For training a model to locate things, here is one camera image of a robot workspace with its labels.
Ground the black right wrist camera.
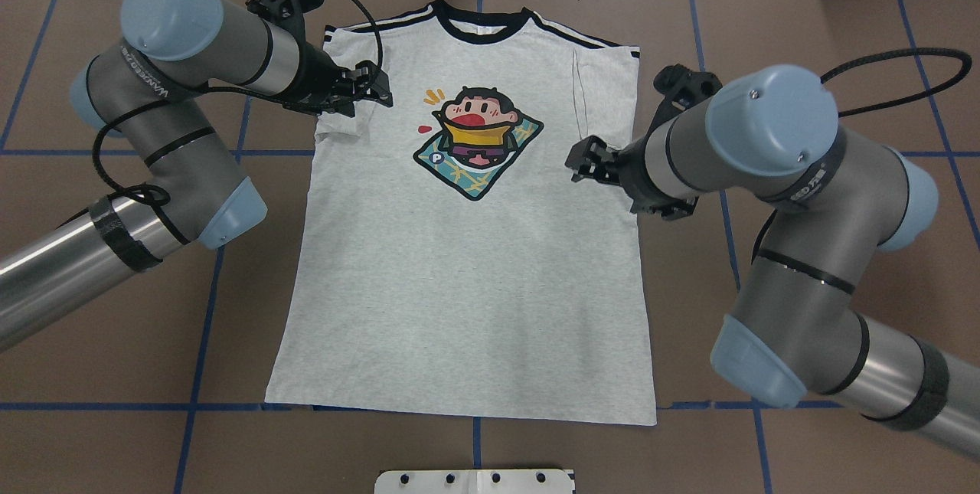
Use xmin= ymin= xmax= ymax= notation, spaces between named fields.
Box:
xmin=652 ymin=64 xmax=724 ymax=115

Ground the grey cartoon print t-shirt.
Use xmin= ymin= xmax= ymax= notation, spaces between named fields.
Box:
xmin=265 ymin=1 xmax=657 ymax=427

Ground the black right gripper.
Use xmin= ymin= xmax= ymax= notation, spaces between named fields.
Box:
xmin=566 ymin=137 xmax=648 ymax=191

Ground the white camera column with base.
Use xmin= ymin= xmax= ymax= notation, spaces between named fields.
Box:
xmin=374 ymin=467 xmax=577 ymax=493

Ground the black camera cable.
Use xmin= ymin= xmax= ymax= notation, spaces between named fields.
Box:
xmin=92 ymin=0 xmax=384 ymax=208
xmin=819 ymin=47 xmax=973 ymax=116

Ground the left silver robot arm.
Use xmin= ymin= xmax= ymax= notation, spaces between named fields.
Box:
xmin=2 ymin=0 xmax=393 ymax=348

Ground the black right camera cable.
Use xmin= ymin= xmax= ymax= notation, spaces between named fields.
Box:
xmin=819 ymin=47 xmax=973 ymax=116

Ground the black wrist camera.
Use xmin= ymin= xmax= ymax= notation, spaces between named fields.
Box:
xmin=245 ymin=0 xmax=325 ymax=25
xmin=652 ymin=64 xmax=724 ymax=115

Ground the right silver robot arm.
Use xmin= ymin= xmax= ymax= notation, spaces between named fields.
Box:
xmin=566 ymin=64 xmax=979 ymax=460

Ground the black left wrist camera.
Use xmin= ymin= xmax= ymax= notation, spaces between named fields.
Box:
xmin=245 ymin=0 xmax=325 ymax=25

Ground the black left camera cable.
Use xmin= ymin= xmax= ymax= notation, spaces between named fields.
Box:
xmin=92 ymin=0 xmax=384 ymax=208

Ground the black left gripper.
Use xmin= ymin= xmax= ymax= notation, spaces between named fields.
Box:
xmin=295 ymin=46 xmax=394 ymax=115

